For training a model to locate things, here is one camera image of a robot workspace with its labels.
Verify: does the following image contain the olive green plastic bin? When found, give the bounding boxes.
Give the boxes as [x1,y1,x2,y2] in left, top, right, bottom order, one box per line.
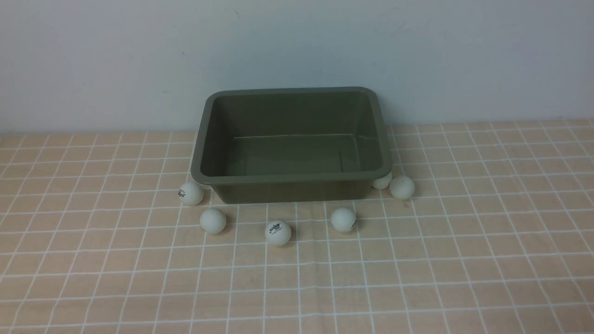
[190,87,393,204]

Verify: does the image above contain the white ball logo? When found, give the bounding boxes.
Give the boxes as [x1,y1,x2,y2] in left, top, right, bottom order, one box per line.
[265,220,291,246]

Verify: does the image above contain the plain white ball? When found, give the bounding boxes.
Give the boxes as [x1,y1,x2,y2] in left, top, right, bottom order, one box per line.
[199,208,226,235]

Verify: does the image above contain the checkered beige tablecloth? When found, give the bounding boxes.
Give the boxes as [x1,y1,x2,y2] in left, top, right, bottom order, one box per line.
[0,120,594,334]

